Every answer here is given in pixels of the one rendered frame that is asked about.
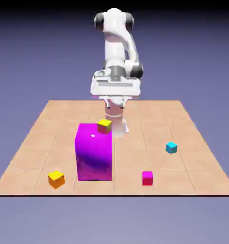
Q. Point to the small pink cube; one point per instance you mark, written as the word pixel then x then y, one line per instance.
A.
pixel 147 178

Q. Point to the small yellow cube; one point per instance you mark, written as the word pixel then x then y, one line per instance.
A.
pixel 104 126

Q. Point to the small cyan cube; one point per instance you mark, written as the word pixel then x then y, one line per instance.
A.
pixel 171 147

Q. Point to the small orange cube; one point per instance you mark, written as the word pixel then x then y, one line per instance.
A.
pixel 56 180

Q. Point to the large magenta box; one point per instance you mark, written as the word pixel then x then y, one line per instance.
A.
pixel 94 152

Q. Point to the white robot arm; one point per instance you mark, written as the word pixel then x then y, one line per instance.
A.
pixel 114 47

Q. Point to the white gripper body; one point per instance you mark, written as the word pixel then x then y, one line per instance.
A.
pixel 116 88

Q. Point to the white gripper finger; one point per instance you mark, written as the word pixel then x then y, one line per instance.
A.
pixel 107 103
pixel 123 103

